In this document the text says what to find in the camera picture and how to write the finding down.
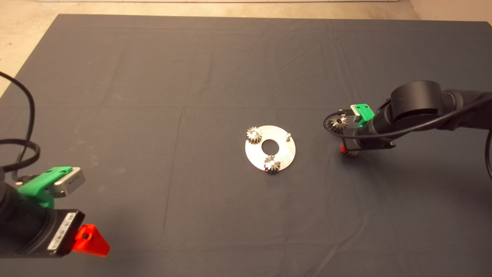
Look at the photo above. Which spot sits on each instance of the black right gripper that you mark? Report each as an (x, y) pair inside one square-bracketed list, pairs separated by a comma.
[(369, 142)]

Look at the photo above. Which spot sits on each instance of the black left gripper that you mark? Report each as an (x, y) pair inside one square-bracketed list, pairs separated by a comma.
[(54, 233)]

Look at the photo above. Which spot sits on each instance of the small dark steel gear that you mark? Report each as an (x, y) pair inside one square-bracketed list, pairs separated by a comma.
[(350, 154)]

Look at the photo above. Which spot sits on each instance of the larger steel gear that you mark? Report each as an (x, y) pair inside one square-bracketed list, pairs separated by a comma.
[(339, 122)]

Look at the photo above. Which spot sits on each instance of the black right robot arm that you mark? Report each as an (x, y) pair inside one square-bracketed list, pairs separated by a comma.
[(417, 100)]

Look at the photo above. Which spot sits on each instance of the round metal plate with hole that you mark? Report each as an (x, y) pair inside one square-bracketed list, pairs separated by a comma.
[(255, 154)]

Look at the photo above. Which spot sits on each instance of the dark grey table cloth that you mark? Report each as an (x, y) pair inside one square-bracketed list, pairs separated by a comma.
[(192, 77)]

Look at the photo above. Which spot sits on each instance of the silver right camera box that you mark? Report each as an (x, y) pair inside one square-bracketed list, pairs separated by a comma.
[(355, 109)]

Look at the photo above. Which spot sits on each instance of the silver camera box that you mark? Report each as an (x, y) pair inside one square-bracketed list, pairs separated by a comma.
[(70, 182), (355, 109)]

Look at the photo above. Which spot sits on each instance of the green right camera mount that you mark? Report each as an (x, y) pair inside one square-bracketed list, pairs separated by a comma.
[(364, 111)]

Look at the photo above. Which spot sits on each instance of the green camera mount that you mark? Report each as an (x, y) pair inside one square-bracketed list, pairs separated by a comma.
[(364, 111), (35, 186)]

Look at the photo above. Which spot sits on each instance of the silver left camera box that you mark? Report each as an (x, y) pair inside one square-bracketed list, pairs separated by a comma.
[(70, 182)]

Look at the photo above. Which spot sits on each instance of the green left camera mount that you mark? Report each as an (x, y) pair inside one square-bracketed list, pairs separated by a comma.
[(35, 186)]

